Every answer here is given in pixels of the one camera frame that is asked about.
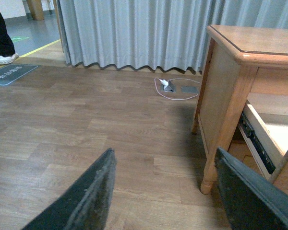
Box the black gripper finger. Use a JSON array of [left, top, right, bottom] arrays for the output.
[[215, 148, 288, 230], [24, 148, 117, 230]]

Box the grey floor sign mat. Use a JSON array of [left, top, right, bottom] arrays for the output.
[[0, 64, 38, 86]]

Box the white floor cable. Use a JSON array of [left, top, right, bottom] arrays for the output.
[[154, 77, 201, 100]]

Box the grey pleated curtain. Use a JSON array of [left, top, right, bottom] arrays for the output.
[[57, 0, 288, 70]]

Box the closed metal floor plate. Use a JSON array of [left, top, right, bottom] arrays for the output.
[[181, 86, 198, 94]]

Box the wooden drawer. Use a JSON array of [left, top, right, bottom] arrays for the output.
[[238, 102, 288, 194]]

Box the wooden nightstand cabinet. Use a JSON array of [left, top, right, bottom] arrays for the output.
[[192, 25, 288, 194]]

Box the white plug in socket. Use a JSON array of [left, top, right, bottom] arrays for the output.
[[158, 79, 168, 87]]

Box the wooden furniture in background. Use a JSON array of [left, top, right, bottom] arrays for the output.
[[26, 0, 57, 21]]

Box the open metal floor socket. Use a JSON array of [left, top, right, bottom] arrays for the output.
[[160, 80, 176, 92]]

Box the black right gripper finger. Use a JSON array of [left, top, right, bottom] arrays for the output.
[[215, 148, 288, 230]]

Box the white shoe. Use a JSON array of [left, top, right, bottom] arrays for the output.
[[0, 53, 19, 66]]

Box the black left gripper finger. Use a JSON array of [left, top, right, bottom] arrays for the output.
[[24, 148, 117, 230]]

